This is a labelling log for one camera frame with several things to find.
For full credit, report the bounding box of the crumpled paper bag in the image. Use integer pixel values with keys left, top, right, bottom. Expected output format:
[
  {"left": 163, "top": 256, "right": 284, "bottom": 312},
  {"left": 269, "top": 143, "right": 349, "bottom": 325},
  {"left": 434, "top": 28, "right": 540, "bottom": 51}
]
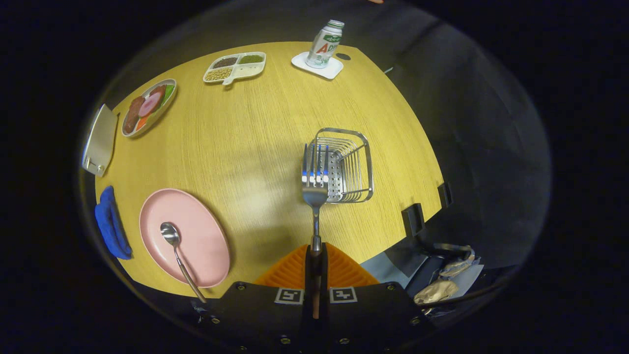
[{"left": 414, "top": 245, "right": 485, "bottom": 306}]

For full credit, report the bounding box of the white toaster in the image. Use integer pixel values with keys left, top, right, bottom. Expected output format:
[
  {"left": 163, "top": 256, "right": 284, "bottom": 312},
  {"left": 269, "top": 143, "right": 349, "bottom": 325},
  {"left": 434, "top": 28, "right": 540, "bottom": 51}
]
[{"left": 82, "top": 104, "right": 119, "bottom": 177}]

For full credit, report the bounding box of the white divided bean dish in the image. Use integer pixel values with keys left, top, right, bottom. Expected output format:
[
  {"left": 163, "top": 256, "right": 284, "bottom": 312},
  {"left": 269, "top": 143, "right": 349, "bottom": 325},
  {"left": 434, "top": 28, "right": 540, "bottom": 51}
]
[{"left": 203, "top": 52, "right": 266, "bottom": 86}]

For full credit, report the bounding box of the white square coaster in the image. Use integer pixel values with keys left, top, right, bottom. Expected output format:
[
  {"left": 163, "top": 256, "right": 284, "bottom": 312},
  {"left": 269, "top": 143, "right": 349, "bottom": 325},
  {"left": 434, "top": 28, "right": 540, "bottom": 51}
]
[{"left": 291, "top": 52, "right": 344, "bottom": 80}]

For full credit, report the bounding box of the pink ham slice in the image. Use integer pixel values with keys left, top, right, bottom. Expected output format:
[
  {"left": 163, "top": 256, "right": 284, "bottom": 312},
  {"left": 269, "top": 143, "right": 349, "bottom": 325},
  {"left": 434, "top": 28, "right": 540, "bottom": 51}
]
[{"left": 139, "top": 92, "right": 163, "bottom": 118}]

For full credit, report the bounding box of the white drink bottle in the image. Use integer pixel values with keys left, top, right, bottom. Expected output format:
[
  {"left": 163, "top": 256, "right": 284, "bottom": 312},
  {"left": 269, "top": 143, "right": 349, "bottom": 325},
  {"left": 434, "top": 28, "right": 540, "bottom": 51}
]
[{"left": 305, "top": 20, "right": 345, "bottom": 68}]

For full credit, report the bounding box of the metal fork with wooden handle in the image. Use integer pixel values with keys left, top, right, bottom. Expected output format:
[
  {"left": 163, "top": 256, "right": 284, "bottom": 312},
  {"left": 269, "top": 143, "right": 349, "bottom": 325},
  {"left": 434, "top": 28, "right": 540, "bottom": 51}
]
[{"left": 301, "top": 143, "right": 330, "bottom": 320}]

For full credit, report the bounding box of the blue cloth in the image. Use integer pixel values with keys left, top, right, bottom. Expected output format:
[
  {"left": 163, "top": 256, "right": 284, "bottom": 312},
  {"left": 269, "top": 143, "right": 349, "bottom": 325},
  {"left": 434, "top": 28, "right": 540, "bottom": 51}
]
[{"left": 94, "top": 185, "right": 133, "bottom": 260}]

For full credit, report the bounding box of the pink plate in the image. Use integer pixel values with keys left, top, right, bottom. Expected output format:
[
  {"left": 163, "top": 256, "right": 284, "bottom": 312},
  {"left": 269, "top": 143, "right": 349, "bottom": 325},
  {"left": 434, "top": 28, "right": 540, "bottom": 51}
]
[{"left": 139, "top": 188, "right": 230, "bottom": 288}]

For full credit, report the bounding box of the metal wire cutlery basket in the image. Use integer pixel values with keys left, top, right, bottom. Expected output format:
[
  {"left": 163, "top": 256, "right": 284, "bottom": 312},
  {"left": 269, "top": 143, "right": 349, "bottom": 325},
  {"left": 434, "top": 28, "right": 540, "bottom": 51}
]
[{"left": 307, "top": 127, "right": 374, "bottom": 204}]

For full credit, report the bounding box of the large brown meat piece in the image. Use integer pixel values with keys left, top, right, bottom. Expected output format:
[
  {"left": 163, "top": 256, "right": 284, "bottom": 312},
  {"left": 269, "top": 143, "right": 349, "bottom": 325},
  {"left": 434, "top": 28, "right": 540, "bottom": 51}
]
[{"left": 124, "top": 96, "right": 145, "bottom": 134}]

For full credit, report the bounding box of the metal spoon with wooden handle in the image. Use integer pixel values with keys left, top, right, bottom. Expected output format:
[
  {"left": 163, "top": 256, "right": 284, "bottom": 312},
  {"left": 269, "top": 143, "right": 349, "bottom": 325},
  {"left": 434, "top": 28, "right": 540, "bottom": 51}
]
[{"left": 160, "top": 222, "right": 207, "bottom": 303}]

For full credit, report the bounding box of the grey food plate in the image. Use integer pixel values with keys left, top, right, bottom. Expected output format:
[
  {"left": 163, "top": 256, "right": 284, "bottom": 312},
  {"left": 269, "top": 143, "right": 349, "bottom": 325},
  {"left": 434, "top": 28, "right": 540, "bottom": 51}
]
[{"left": 121, "top": 79, "right": 177, "bottom": 138}]

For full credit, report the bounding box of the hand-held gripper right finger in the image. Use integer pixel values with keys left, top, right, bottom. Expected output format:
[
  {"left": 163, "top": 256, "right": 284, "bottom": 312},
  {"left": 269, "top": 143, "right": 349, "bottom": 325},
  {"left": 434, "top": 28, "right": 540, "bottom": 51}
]
[{"left": 320, "top": 243, "right": 428, "bottom": 352}]

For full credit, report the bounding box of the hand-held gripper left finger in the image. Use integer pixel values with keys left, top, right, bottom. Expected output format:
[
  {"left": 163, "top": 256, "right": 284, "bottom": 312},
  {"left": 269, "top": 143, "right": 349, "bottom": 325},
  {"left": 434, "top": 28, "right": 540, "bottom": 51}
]
[{"left": 206, "top": 244, "right": 315, "bottom": 352}]

